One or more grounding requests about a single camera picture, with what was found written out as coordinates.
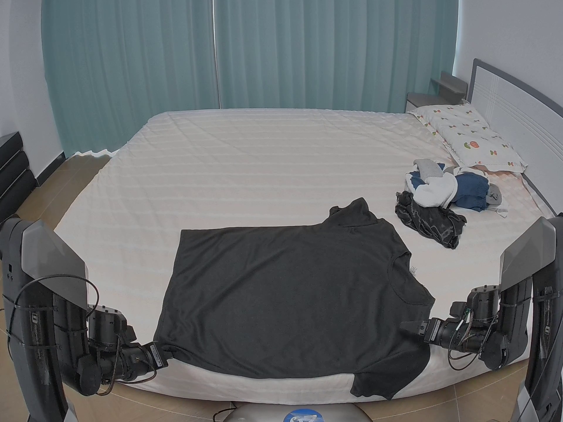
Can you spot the blue-green curtain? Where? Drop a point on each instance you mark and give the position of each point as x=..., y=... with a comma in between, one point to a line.
x=132, y=59
x=330, y=38

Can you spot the pile of clothes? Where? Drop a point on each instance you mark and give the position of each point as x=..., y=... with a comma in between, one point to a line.
x=444, y=187

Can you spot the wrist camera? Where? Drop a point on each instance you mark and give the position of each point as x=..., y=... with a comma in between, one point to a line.
x=128, y=334
x=459, y=312

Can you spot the black T-shirt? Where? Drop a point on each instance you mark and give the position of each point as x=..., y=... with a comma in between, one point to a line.
x=286, y=288

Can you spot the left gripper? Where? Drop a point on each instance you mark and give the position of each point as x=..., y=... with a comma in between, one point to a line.
x=138, y=361

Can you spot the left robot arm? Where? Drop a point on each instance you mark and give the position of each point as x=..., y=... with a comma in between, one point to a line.
x=48, y=253

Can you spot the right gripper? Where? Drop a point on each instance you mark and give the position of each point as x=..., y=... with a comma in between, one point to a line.
x=444, y=333

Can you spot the black chest of drawers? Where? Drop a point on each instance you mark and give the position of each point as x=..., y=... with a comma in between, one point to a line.
x=15, y=174

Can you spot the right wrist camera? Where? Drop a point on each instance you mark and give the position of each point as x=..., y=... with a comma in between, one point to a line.
x=459, y=312

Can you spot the black satin garment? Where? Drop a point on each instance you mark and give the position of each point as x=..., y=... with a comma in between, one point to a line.
x=431, y=222

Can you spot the bed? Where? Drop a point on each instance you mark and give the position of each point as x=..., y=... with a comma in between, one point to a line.
x=264, y=169

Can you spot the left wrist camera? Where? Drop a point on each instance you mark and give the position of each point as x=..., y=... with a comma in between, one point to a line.
x=128, y=334

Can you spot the grey bedside table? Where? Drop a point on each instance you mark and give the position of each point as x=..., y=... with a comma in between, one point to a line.
x=444, y=90

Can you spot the white printed pillow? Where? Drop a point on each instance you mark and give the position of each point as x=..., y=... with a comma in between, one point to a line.
x=470, y=134

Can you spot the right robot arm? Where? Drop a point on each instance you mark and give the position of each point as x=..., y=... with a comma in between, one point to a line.
x=521, y=257

